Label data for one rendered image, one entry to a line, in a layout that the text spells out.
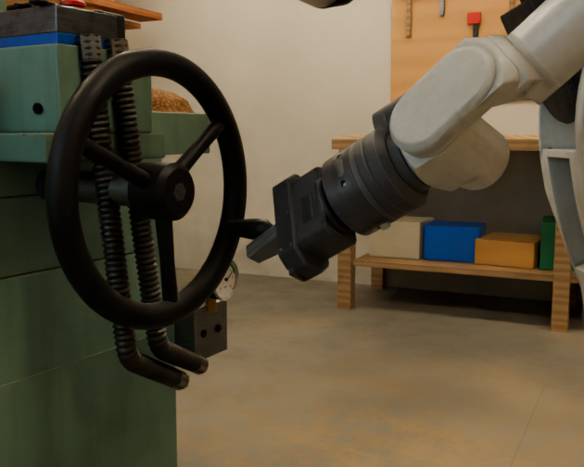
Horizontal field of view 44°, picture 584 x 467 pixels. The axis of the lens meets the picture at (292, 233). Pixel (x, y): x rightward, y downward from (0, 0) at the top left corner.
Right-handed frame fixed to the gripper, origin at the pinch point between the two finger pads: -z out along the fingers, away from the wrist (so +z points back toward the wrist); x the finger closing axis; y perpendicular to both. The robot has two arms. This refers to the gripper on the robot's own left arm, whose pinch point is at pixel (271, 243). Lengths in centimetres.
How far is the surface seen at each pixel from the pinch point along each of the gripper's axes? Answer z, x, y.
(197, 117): -14.6, 31.4, -2.8
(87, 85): 1.9, 4.9, 25.6
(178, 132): -15.7, 27.5, 0.0
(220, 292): -21.8, 8.6, -13.1
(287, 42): -129, 291, -180
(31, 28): -6.5, 18.3, 27.8
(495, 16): -23, 252, -219
